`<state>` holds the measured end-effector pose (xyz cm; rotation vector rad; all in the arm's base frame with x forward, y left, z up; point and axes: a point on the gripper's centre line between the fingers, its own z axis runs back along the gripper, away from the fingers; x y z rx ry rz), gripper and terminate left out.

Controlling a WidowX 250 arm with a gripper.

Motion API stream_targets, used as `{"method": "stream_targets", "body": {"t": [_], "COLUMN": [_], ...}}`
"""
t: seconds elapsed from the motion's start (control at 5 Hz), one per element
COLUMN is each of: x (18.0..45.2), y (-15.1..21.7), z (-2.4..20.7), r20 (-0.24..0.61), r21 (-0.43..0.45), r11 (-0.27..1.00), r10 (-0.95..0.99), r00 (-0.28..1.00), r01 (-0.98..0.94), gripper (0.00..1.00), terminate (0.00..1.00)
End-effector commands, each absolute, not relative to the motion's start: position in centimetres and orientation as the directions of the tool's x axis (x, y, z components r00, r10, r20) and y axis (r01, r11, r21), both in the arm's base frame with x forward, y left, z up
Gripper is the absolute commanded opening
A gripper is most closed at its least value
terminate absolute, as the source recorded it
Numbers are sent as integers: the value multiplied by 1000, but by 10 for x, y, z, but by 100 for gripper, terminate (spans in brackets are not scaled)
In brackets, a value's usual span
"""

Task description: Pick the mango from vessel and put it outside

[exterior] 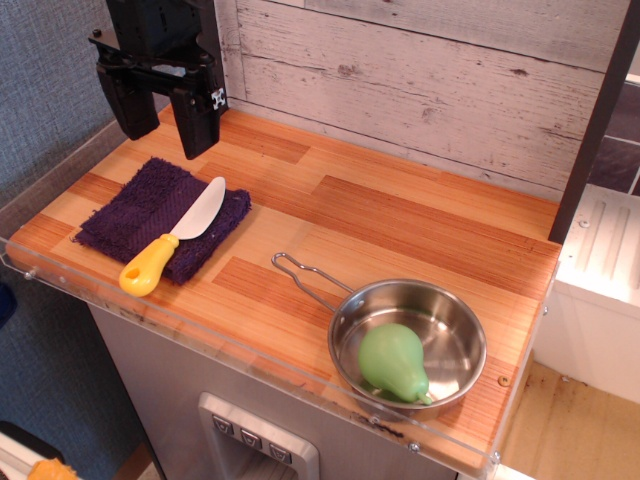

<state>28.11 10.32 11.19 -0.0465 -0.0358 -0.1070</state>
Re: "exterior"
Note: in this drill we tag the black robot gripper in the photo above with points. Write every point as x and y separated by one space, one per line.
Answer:
169 48

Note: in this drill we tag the green plastic toy pear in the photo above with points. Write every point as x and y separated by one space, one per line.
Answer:
391 358

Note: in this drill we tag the purple folded cloth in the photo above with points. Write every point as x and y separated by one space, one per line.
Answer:
148 206

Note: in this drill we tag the grey toy fridge cabinet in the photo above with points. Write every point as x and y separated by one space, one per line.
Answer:
207 420

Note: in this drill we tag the stainless steel pan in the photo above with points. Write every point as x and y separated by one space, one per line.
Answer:
453 339

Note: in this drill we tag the orange object at corner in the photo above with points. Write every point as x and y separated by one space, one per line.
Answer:
51 469

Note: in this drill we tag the white toy sink unit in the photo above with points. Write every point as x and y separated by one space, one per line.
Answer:
590 329

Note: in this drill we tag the yellow handled toy knife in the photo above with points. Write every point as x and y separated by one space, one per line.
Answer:
143 273

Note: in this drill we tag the clear acrylic guard rail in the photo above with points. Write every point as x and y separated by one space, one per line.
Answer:
300 328

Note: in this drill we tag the dark right frame post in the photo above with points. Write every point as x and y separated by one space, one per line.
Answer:
618 68

